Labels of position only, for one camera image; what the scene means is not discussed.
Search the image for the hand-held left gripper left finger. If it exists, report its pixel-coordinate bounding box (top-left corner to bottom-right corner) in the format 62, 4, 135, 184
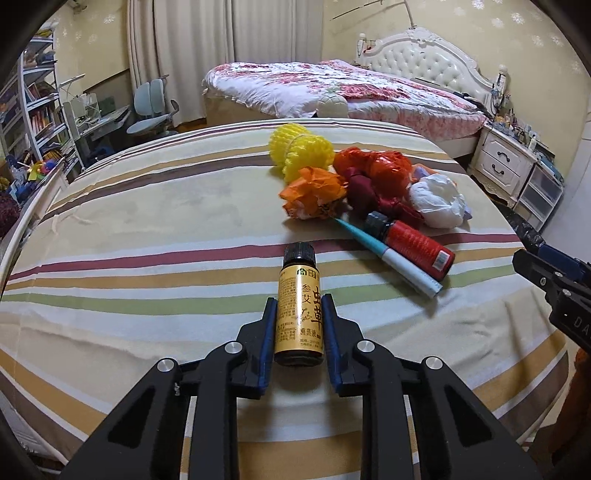
60, 298, 280, 480

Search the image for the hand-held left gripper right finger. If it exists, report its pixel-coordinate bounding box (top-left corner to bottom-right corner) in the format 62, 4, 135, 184
321, 293, 543, 480

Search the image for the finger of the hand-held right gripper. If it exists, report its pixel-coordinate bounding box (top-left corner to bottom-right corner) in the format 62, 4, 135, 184
512, 248, 563, 297
539, 243, 591, 280

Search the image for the bin with black bag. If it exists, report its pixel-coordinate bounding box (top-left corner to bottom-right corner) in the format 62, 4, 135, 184
501, 205, 550, 252

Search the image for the brown bottle with yellow label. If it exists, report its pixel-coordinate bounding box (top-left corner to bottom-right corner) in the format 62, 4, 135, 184
274, 242, 325, 367

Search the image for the teal and white tube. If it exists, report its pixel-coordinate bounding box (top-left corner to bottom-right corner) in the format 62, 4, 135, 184
333, 217, 443, 297

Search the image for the white plastic bag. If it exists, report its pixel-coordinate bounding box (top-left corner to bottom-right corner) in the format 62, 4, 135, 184
409, 174, 467, 229

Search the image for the red bottle with dark cap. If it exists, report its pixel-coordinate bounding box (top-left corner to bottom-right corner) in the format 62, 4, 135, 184
364, 211, 456, 281

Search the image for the dark red wrapper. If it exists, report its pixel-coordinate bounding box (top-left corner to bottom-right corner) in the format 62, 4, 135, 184
345, 167, 424, 229

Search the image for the red-orange plastic bag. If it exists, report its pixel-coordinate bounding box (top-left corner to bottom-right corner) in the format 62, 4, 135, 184
333, 147, 414, 192

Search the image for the person's right forearm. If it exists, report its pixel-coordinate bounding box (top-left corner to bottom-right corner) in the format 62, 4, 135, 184
570, 348, 591, 430

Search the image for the plastic drawer unit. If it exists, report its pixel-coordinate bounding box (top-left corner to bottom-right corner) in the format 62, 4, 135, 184
519, 159, 565, 232

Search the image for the white wardrobe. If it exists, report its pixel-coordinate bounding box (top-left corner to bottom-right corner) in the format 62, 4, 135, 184
545, 46, 591, 259

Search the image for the white nightstand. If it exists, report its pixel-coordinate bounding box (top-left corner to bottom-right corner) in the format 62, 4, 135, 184
467, 124, 539, 208

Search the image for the cluster of bottles on nightstand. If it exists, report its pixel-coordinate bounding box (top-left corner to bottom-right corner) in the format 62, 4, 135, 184
489, 69, 555, 155

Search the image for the orange crumpled paper wad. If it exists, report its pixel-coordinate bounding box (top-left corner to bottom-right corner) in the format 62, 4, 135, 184
278, 167, 348, 221

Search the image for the yellow spiky roller toy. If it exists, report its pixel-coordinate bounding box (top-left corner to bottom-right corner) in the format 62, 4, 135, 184
269, 123, 335, 185

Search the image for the white bed with tufted headboard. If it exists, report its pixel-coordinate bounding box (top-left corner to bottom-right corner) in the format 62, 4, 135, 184
202, 27, 502, 155

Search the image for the pink floral quilt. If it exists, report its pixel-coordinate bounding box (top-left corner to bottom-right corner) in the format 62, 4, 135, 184
202, 59, 489, 139

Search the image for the blue-grey desk chair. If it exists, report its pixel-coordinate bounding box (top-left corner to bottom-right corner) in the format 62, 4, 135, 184
127, 78, 181, 137

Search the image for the white study desk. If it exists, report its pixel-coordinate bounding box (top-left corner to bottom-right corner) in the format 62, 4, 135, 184
62, 92, 132, 162

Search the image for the pile of colourful toys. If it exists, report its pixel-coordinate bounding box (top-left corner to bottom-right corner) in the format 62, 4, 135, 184
0, 152, 58, 208

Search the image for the beige curtain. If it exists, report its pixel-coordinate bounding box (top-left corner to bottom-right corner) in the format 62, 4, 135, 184
127, 0, 324, 125

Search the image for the thin metal rod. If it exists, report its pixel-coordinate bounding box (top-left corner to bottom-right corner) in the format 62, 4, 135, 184
331, 0, 416, 28

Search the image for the white bookshelf with books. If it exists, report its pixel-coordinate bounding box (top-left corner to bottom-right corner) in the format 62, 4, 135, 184
0, 28, 70, 176

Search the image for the white rounded bed post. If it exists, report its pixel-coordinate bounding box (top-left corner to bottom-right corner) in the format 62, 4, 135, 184
316, 92, 349, 118

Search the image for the white wooden bed rail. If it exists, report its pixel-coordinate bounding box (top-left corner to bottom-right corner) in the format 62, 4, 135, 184
0, 161, 70, 291

